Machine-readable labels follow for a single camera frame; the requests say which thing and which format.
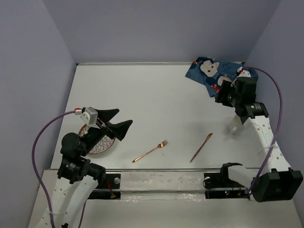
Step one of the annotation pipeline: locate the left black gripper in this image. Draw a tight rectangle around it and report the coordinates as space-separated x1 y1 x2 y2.
80 108 133 155

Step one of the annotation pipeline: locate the blue cartoon placemat cloth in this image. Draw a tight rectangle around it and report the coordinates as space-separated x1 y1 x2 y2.
185 57 258 97

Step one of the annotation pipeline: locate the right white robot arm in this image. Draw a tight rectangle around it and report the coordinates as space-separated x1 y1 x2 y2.
215 77 304 202

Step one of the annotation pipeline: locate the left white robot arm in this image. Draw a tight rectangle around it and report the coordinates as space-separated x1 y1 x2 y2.
31 107 133 228

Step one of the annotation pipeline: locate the floral patterned plate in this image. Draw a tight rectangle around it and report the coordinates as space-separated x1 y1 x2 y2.
78 124 116 155

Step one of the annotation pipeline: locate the white mug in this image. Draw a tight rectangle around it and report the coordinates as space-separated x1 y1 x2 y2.
228 115 245 135

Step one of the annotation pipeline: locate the copper fork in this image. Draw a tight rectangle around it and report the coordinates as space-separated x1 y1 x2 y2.
132 140 168 163

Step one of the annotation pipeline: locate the copper knife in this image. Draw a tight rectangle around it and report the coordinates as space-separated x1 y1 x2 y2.
190 133 213 163

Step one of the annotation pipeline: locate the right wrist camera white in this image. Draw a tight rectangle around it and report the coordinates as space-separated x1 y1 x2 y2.
236 66 251 78

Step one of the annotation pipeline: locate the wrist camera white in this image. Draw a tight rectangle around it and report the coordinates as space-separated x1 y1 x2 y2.
80 107 98 126
236 66 251 78

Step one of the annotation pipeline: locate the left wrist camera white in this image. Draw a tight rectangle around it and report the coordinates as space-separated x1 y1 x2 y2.
80 107 98 126

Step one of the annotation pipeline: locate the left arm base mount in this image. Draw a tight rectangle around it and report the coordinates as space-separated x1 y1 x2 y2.
88 172 121 200

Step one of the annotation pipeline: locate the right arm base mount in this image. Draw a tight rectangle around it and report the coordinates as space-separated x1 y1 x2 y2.
202 172 250 200

